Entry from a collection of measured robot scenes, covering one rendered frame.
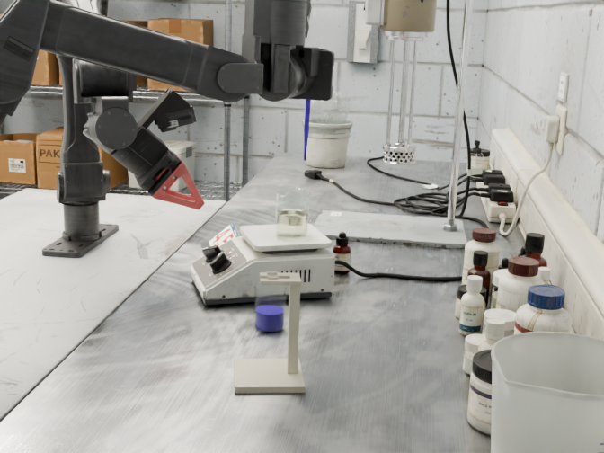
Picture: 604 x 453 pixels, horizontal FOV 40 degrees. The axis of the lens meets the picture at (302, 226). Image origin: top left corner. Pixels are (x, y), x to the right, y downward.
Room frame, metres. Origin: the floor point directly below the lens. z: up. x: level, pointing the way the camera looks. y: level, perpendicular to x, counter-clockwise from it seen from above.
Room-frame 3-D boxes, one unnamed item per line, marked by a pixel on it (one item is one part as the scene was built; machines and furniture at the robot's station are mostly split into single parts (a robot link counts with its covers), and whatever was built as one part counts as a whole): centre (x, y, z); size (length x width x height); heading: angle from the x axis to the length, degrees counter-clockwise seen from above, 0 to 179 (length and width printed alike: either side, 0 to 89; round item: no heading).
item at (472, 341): (0.93, -0.22, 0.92); 0.04 x 0.04 x 0.04
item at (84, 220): (1.44, 0.40, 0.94); 0.20 x 0.07 x 0.08; 173
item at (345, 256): (1.31, -0.07, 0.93); 0.03 x 0.03 x 0.07
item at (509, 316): (0.99, -0.26, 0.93); 0.05 x 0.05 x 0.05
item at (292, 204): (1.20, 0.02, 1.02); 0.06 x 0.05 x 0.08; 146
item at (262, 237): (1.22, 0.03, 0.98); 0.12 x 0.12 x 0.01; 17
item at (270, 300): (1.05, 0.04, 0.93); 0.04 x 0.04 x 0.06
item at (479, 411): (0.80, -0.22, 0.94); 0.07 x 0.07 x 0.07
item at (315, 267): (1.21, 0.05, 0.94); 0.22 x 0.13 x 0.08; 107
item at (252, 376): (0.89, 0.03, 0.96); 0.08 x 0.08 x 0.13; 5
